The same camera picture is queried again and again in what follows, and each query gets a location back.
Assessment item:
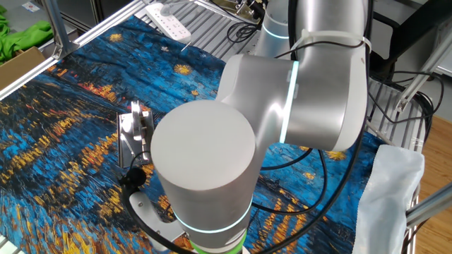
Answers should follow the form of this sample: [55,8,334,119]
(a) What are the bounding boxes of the green striped flat box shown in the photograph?
[117,100,155,169]

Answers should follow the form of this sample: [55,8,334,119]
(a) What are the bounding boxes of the white power strip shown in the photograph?
[144,2,192,44]

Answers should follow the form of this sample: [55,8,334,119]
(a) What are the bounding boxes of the starry night painting tablecloth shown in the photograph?
[0,14,386,254]

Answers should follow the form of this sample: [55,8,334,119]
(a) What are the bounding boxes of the white fabric sheet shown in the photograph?
[352,143,426,254]

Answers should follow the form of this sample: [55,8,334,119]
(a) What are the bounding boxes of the black office chair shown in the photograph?
[369,0,452,77]

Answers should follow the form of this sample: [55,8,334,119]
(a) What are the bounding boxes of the green cloth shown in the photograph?
[0,4,54,65]

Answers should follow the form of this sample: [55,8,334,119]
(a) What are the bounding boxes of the brown cardboard box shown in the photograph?
[0,46,47,92]

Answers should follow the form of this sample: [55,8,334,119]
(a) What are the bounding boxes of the white card red mark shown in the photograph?
[20,1,41,13]

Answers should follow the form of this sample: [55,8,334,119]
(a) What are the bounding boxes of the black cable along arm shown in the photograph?
[119,35,371,254]

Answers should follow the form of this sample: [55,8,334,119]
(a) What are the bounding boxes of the silver camera mount bracket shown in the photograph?
[129,190,186,252]

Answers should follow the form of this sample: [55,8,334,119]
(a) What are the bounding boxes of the grey cable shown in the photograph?
[366,119,395,146]

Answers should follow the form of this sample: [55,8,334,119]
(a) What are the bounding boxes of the aluminium table edge rail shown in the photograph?
[0,0,145,102]

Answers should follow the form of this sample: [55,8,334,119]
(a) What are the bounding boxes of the aluminium frame bar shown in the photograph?
[44,0,81,60]
[394,30,452,113]
[405,183,452,229]

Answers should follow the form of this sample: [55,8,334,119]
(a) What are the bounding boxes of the black table cable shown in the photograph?
[367,70,446,144]

